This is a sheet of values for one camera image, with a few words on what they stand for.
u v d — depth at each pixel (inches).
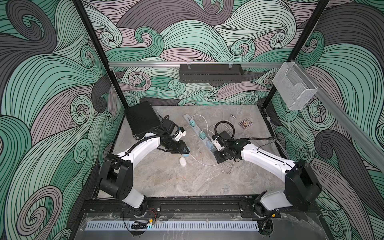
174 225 27.5
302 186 16.4
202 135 37.4
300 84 31.4
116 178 17.0
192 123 39.8
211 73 37.5
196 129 40.7
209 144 35.4
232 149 23.9
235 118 44.6
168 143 27.7
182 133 31.2
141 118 42.9
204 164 35.3
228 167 34.4
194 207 29.4
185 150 31.2
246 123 42.2
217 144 28.0
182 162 34.6
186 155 31.4
